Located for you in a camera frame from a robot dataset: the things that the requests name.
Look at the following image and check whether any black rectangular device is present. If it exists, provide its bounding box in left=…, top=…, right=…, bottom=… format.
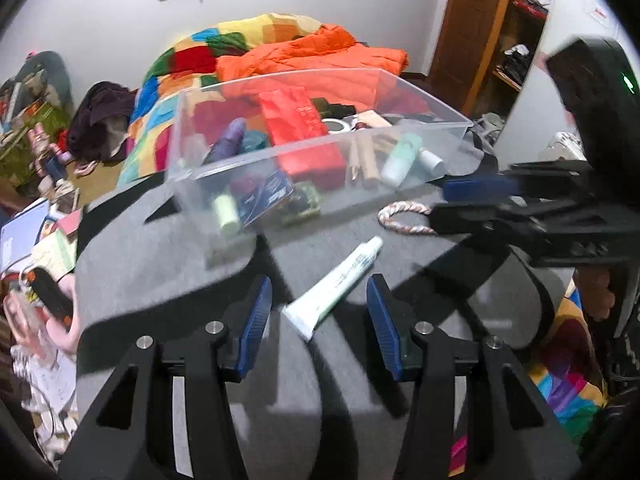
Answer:
left=27, top=267, right=76, bottom=331

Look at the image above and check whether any white green toothpaste tube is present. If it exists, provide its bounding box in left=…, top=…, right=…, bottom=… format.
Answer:
left=281, top=236, right=385, bottom=339

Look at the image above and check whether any navy blue small box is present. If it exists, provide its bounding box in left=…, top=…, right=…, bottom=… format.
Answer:
left=237, top=170, right=296, bottom=223

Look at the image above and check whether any grey felt mat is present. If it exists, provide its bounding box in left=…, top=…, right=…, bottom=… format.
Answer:
left=75, top=150, right=576, bottom=480

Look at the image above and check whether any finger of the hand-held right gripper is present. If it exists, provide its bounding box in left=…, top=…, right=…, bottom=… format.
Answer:
left=442, top=160, right=593, bottom=202
left=429, top=197, right=623, bottom=261

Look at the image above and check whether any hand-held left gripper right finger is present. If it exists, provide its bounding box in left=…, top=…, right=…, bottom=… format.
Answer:
left=366, top=274, right=583, bottom=480

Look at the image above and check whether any orange blanket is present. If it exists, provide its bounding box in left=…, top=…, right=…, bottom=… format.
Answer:
left=216, top=25, right=410, bottom=111

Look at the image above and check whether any colourful patchwork quilt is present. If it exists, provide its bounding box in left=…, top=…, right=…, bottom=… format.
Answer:
left=117, top=12, right=608, bottom=476

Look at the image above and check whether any white cabinet door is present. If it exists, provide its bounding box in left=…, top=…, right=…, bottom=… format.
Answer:
left=492, top=0, right=631, bottom=161

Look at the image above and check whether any wooden door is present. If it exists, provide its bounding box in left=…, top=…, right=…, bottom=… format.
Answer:
left=429, top=0, right=518, bottom=116

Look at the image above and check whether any brown paper tube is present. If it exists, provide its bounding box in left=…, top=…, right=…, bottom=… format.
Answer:
left=348, top=136, right=381, bottom=187

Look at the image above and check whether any red rectangular box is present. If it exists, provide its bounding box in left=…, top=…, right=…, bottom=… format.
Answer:
left=258, top=86, right=348, bottom=191

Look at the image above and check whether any beige cosmetic tube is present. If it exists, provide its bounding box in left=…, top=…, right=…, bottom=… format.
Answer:
left=356, top=110, right=446, bottom=172

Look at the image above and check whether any dark green bottle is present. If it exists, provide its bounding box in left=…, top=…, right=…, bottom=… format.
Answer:
left=312, top=97, right=357, bottom=117

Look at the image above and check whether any pink bunny toy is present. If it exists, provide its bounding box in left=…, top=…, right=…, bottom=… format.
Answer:
left=27, top=127, right=68, bottom=183

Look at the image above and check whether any person's right hand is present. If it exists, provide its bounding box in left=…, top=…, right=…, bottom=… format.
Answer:
left=575, top=266, right=617, bottom=322

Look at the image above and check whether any blue notebook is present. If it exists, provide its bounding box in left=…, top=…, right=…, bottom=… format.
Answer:
left=0, top=200, right=51, bottom=273

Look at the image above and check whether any wooden shelf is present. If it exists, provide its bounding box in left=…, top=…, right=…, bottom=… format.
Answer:
left=492, top=0, right=558, bottom=93

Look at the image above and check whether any pink white braided rope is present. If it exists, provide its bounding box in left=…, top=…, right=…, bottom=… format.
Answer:
left=377, top=201, right=438, bottom=235

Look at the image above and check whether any dark purple clothing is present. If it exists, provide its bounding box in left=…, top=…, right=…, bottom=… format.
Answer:
left=66, top=81, right=138, bottom=161

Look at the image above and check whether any clear plastic storage bin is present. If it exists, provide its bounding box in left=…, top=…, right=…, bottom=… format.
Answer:
left=165, top=67, right=475, bottom=267

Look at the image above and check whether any green bag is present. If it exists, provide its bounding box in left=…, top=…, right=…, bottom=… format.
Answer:
left=0, top=100, right=71, bottom=181

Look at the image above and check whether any green floral box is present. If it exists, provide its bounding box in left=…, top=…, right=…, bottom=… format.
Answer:
left=280, top=185, right=322, bottom=226

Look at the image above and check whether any light green tube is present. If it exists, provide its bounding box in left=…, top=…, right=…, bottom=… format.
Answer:
left=211, top=192, right=242, bottom=238

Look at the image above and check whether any grey green cushion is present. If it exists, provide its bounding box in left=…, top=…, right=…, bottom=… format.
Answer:
left=15, top=51, right=73, bottom=111

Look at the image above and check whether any purple bottle with black cap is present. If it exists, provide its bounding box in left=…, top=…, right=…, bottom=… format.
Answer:
left=202, top=117, right=247, bottom=166

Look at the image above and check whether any red flat box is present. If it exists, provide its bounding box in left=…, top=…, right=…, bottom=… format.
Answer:
left=55, top=207, right=83, bottom=236

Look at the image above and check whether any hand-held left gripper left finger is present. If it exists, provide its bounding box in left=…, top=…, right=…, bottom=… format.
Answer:
left=57, top=275, right=273, bottom=480

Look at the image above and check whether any mint green bottle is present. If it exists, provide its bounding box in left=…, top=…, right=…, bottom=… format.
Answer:
left=380, top=132, right=423, bottom=186

